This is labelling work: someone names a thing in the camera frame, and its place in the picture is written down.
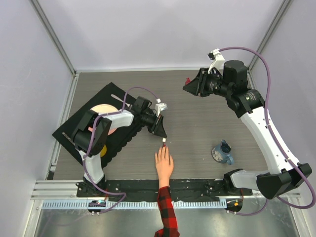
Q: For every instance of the black scalloped placemat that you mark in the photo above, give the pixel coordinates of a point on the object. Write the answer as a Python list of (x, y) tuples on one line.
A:
[(115, 142)]

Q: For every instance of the red plaid sleeve forearm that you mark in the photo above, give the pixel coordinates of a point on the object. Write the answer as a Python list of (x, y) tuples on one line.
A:
[(170, 227)]

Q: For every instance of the white cable duct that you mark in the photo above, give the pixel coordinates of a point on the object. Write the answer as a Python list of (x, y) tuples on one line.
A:
[(82, 204)]

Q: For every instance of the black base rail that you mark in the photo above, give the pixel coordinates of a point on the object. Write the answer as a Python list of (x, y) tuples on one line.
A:
[(209, 187)]

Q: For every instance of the red nail polish bottle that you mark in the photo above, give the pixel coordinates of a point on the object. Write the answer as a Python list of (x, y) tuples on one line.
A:
[(187, 81)]

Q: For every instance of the mannequin hand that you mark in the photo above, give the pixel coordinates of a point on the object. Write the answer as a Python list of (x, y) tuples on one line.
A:
[(164, 166)]

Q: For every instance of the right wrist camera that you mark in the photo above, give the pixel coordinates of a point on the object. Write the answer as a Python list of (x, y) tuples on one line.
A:
[(217, 60)]

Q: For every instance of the blue ceramic mug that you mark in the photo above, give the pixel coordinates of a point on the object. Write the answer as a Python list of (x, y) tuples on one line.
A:
[(222, 153)]

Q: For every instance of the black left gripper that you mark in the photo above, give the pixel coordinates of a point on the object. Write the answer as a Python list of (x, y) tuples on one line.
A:
[(157, 128)]

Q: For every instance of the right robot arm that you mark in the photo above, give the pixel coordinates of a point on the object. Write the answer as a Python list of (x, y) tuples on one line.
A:
[(283, 170)]

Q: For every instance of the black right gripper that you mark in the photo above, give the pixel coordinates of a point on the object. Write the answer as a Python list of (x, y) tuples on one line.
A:
[(198, 86)]

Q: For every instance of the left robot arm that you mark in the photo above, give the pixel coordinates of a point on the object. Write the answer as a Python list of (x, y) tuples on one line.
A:
[(91, 134)]

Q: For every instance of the pink and cream plate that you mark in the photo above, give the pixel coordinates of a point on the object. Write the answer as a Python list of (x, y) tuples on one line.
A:
[(101, 109)]

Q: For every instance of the yellow cup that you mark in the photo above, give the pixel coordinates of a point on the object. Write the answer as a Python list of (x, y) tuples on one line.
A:
[(103, 151)]

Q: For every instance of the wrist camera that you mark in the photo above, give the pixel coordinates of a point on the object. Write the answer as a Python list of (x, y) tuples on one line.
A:
[(159, 107), (217, 60)]

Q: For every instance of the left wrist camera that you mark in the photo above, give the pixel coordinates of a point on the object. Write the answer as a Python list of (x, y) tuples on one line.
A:
[(159, 107)]

